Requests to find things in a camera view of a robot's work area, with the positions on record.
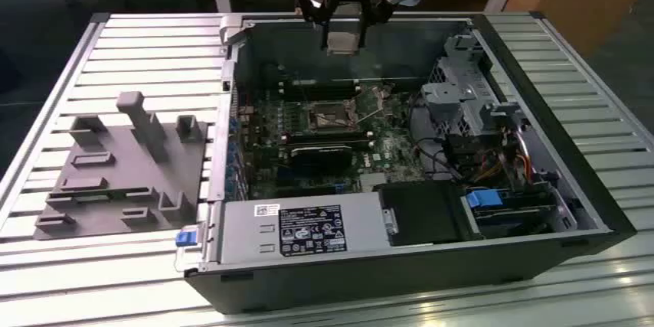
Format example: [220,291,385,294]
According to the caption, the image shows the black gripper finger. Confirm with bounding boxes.
[299,0,334,55]
[355,0,395,53]

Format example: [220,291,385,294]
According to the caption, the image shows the silver CPU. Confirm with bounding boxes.
[326,31,362,56]

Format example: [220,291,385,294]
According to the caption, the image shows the thin metal locking lever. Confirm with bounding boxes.
[355,107,387,123]

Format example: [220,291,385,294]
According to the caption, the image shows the CPU socket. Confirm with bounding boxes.
[304,101,362,132]

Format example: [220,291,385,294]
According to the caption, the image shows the black drive bay cover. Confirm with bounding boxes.
[373,181,471,246]

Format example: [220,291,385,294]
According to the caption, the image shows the metal drive cage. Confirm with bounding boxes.
[421,34,527,136]

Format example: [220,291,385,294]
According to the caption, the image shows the green motherboard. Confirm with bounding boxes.
[232,74,435,200]

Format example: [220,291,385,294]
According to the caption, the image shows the black graphics card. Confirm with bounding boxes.
[286,141,355,175]

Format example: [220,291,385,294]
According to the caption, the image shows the silver chipset heat sink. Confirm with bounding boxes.
[359,173,385,192]

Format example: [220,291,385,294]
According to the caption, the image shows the hard disk in blue carrier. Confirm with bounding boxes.
[462,187,563,238]

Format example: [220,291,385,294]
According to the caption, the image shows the grey parts rack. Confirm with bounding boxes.
[31,91,214,242]

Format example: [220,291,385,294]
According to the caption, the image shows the silver power supply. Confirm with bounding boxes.
[202,192,393,270]

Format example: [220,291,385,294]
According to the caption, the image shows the blue case latch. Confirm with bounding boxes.
[172,229,199,247]

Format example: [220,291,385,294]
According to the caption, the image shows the black PC case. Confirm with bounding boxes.
[183,11,638,315]

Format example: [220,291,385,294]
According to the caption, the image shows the yellow wire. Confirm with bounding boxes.
[473,158,515,185]

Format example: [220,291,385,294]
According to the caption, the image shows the red orange wire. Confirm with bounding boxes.
[513,152,535,186]

